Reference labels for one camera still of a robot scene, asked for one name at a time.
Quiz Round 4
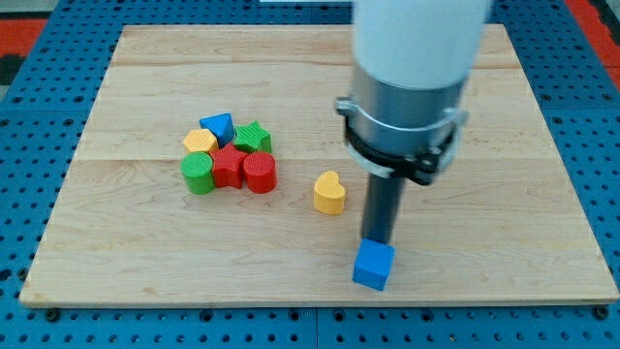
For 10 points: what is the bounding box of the blue cube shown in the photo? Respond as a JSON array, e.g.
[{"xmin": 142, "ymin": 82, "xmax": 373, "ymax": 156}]
[{"xmin": 352, "ymin": 238, "xmax": 395, "ymax": 291}]

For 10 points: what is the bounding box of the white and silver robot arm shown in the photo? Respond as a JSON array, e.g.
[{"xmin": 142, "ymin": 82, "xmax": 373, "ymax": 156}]
[{"xmin": 335, "ymin": 0, "xmax": 492, "ymax": 185}]

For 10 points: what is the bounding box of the wooden board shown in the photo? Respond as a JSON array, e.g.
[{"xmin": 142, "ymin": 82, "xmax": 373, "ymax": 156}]
[{"xmin": 20, "ymin": 24, "xmax": 619, "ymax": 308}]

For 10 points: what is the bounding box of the yellow heart block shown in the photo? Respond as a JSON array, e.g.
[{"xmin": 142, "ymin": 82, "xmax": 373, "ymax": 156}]
[{"xmin": 313, "ymin": 171, "xmax": 346, "ymax": 215}]

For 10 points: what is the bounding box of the red cylinder block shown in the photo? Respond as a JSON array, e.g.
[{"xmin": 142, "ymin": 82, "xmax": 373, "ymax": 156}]
[{"xmin": 242, "ymin": 151, "xmax": 277, "ymax": 194}]

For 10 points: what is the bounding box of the green star block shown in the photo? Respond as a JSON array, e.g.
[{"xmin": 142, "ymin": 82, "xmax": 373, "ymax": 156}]
[{"xmin": 233, "ymin": 121, "xmax": 272, "ymax": 153}]

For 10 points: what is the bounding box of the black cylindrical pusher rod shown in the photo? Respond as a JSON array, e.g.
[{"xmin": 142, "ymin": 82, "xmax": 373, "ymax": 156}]
[{"xmin": 360, "ymin": 174, "xmax": 405, "ymax": 244}]

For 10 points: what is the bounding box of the red star block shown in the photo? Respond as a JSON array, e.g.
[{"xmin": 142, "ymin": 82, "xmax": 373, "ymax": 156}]
[{"xmin": 210, "ymin": 143, "xmax": 247, "ymax": 189}]

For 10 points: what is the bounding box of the blue triangle block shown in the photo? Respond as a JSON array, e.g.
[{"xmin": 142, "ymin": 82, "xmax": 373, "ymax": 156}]
[{"xmin": 199, "ymin": 112, "xmax": 235, "ymax": 148}]

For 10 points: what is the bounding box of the green cylinder block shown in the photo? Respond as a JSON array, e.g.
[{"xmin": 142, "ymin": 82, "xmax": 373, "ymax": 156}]
[{"xmin": 180, "ymin": 152, "xmax": 215, "ymax": 195}]

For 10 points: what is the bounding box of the yellow hexagon block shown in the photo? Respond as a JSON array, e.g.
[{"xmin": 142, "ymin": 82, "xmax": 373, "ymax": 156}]
[{"xmin": 182, "ymin": 129, "xmax": 219, "ymax": 153}]

